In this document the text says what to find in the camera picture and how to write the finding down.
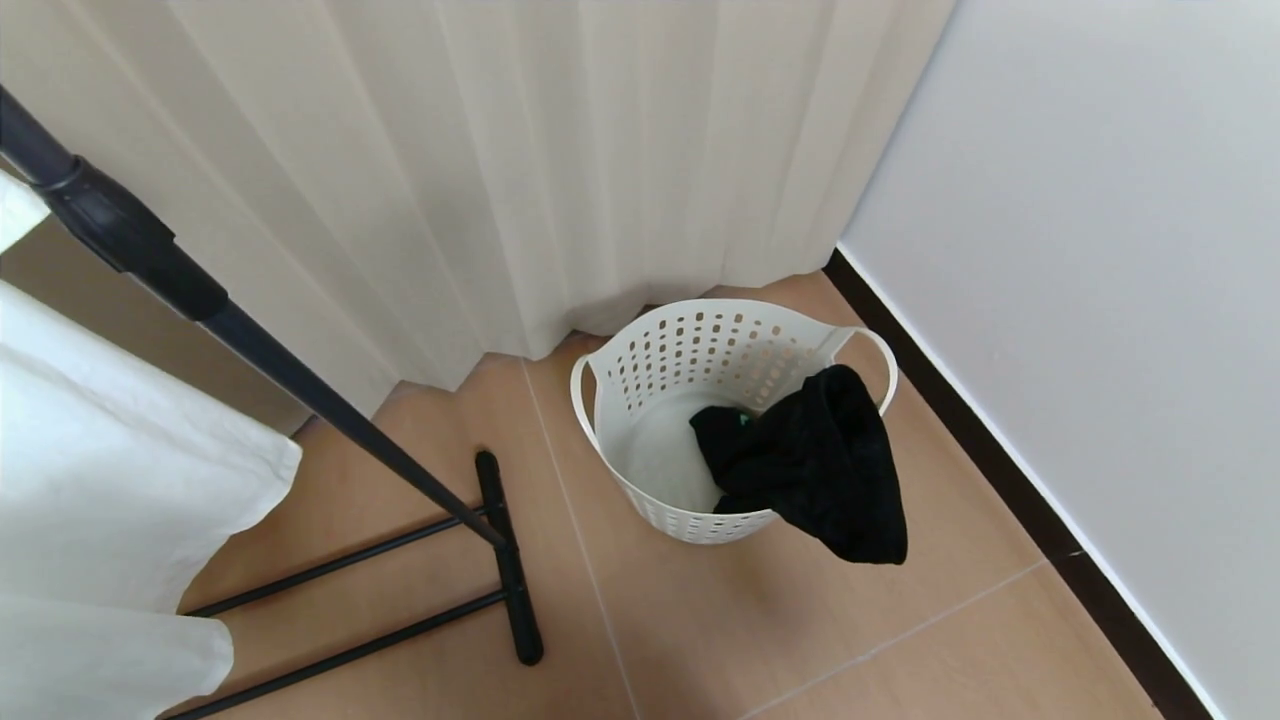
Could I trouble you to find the white printed t-shirt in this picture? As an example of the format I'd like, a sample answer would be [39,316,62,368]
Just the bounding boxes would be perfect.
[0,170,304,720]

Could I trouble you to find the black clothes rack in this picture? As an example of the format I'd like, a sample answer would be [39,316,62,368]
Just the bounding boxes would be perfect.
[0,85,545,720]

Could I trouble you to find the beige curtain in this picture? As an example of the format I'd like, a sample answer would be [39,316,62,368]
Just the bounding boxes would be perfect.
[0,0,958,438]

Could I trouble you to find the white laundry basket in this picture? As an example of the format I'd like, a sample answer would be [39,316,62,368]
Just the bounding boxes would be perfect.
[569,298,900,546]

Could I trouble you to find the black garment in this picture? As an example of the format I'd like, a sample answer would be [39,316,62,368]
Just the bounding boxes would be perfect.
[689,364,910,567]

